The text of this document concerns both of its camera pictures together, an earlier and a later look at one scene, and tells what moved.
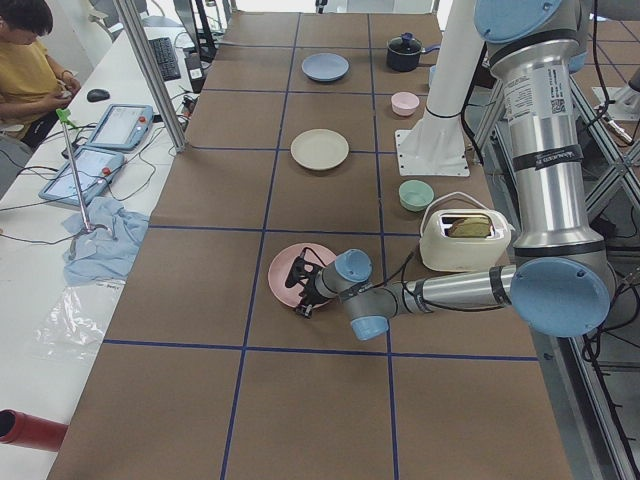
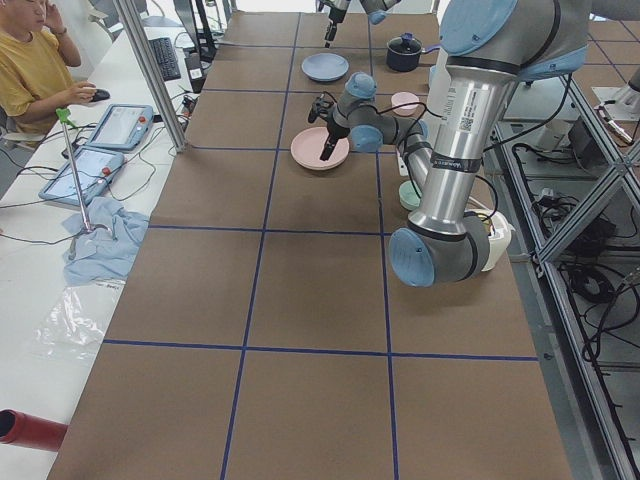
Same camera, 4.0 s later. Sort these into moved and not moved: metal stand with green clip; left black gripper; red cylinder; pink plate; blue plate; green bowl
Moved: left black gripper; pink plate
Not moved: green bowl; metal stand with green clip; blue plate; red cylinder
